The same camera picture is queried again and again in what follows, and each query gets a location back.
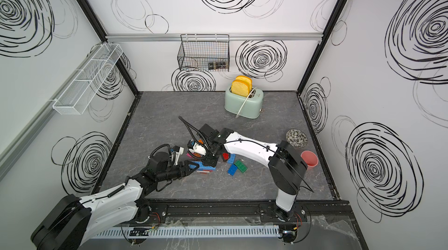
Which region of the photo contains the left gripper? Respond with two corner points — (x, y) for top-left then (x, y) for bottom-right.
(157, 160), (200, 183)

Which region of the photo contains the light blue long brick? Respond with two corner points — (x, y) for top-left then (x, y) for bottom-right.
(189, 161), (216, 172)

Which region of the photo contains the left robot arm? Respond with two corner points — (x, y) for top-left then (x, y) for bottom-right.
(30, 152), (199, 250)

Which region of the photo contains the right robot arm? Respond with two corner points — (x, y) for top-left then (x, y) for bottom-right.
(179, 117), (308, 212)

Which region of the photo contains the light blue vertical brick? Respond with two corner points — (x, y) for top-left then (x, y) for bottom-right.
(227, 154), (236, 164)

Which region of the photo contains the blue square brick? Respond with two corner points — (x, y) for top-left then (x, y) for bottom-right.
(227, 164), (238, 176)

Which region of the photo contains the mint green toaster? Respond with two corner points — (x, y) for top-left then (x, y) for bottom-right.
(224, 87), (264, 119)

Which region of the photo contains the green flat brick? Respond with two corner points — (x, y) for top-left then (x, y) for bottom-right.
(234, 160), (247, 173)

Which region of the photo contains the dark object in basket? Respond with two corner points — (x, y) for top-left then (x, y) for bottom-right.
(208, 61), (229, 70)

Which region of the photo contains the yellow toast slice front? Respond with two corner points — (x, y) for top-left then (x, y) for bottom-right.
(231, 80), (252, 97)

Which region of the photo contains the yellow toast slice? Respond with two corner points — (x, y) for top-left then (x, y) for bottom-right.
(231, 80), (252, 97)
(235, 75), (253, 89)

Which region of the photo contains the yellow toast slice back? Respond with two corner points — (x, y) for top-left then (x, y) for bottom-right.
(235, 75), (253, 89)

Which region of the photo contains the speckled plate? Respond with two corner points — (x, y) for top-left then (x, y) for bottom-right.
(286, 129), (308, 148)

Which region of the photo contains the pink cup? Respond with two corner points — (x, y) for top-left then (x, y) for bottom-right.
(301, 150), (319, 168)

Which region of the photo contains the white toaster cable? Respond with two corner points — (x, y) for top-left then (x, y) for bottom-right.
(235, 87), (257, 118)

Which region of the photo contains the black wire basket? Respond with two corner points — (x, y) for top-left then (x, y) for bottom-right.
(177, 34), (231, 72)

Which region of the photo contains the white cable duct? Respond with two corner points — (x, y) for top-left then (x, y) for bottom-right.
(94, 226), (281, 240)

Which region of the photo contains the white wire shelf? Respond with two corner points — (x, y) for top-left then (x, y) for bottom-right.
(52, 42), (123, 115)

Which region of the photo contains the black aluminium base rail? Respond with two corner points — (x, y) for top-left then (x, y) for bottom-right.
(148, 199), (354, 223)

